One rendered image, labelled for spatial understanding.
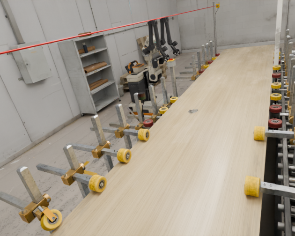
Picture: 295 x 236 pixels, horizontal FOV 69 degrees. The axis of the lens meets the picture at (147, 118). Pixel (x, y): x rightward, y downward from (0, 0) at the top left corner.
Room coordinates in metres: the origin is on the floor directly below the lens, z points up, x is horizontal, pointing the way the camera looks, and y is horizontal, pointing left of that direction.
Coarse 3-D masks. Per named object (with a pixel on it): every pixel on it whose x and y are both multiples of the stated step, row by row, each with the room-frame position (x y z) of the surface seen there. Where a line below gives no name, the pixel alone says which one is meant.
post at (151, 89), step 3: (150, 87) 1.86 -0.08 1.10; (153, 87) 1.87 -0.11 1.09; (150, 90) 1.86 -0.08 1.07; (153, 90) 1.86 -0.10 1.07; (150, 93) 1.86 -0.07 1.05; (153, 93) 1.85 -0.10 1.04; (150, 96) 1.87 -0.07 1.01; (153, 96) 1.85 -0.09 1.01; (153, 99) 1.85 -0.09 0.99; (153, 102) 1.85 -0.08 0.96; (153, 105) 1.86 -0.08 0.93; (156, 105) 1.87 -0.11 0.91; (153, 108) 1.86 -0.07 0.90; (156, 108) 1.86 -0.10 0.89; (153, 111) 1.86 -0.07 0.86; (156, 111) 1.85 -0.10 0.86; (156, 114) 1.85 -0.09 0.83
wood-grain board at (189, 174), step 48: (240, 48) 3.77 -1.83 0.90; (192, 96) 1.95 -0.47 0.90; (240, 96) 1.72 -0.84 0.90; (144, 144) 1.25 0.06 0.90; (192, 144) 1.14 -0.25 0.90; (240, 144) 1.04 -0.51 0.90; (96, 192) 0.87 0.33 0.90; (144, 192) 0.81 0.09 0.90; (192, 192) 0.75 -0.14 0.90; (240, 192) 0.69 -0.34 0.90
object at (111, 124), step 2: (112, 122) 1.81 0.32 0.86; (110, 124) 1.79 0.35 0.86; (112, 124) 1.77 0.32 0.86; (114, 124) 1.76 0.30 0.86; (116, 124) 1.75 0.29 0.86; (118, 124) 1.74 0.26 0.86; (130, 124) 1.69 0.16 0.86; (132, 124) 1.68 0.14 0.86; (134, 124) 1.68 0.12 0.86; (112, 126) 1.78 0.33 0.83; (114, 126) 1.77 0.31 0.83; (116, 126) 1.75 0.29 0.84; (118, 126) 1.74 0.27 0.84; (130, 126) 1.67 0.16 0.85; (132, 126) 1.66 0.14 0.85; (134, 126) 1.64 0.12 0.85; (142, 126) 1.60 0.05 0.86; (144, 126) 1.59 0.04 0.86; (132, 128) 1.66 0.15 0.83; (134, 128) 1.65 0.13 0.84; (142, 128) 1.60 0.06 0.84; (144, 128) 1.59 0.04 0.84; (146, 128) 1.58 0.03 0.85; (148, 128) 1.57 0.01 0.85
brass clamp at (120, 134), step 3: (126, 123) 1.49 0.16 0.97; (120, 126) 1.45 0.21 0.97; (126, 126) 1.44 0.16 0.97; (129, 126) 1.46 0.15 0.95; (120, 129) 1.41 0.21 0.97; (123, 129) 1.40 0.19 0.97; (114, 132) 1.39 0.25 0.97; (117, 132) 1.38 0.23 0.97; (120, 132) 1.37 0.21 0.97; (117, 135) 1.38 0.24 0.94; (120, 135) 1.36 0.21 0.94; (123, 135) 1.39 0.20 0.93
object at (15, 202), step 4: (0, 192) 0.95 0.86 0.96; (4, 192) 0.95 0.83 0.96; (0, 196) 0.92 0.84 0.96; (4, 196) 0.92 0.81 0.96; (8, 196) 0.91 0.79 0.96; (12, 196) 0.90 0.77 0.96; (4, 200) 0.90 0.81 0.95; (8, 200) 0.88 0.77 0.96; (12, 200) 0.87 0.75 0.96; (16, 200) 0.86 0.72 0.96; (20, 200) 0.86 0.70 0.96; (12, 204) 0.86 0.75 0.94; (16, 204) 0.84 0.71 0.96; (20, 204) 0.83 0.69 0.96; (24, 204) 0.82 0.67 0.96; (28, 204) 0.82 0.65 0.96; (20, 208) 0.82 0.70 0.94; (36, 208) 0.78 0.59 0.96; (36, 216) 0.76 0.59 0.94
